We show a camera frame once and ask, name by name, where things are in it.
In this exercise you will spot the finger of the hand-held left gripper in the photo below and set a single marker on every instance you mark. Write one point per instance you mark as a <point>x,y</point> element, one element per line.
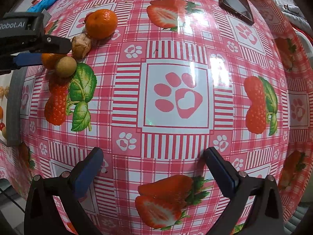
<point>56,46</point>
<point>28,59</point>

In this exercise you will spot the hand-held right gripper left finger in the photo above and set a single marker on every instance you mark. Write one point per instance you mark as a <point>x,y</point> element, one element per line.
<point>89,171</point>

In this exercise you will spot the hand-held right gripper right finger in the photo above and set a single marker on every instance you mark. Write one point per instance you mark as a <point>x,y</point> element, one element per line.
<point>221,171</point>

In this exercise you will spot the small tangerine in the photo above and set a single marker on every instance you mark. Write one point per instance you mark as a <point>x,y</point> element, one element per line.
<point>49,63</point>

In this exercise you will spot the round tan longan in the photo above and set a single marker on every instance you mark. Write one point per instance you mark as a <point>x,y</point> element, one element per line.
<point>65,66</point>

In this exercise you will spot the large tangerine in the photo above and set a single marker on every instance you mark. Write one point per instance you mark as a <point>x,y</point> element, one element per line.
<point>101,24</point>

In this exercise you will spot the strawberry print checked tablecloth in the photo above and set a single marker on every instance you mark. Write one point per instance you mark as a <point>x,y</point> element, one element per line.
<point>171,139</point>

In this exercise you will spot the red cherry tomato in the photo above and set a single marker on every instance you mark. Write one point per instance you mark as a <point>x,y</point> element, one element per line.
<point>2,126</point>

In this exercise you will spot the beige sofa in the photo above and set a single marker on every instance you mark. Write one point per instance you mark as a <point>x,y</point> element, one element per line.
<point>304,39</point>

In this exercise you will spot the red cloth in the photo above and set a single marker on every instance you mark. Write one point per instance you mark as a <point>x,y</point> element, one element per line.
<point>302,28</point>

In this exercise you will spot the dark smartphone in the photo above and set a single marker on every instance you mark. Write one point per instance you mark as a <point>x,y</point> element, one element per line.
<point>236,3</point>

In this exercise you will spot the grey striped blanket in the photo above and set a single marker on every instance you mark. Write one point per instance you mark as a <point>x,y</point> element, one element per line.
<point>289,8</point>

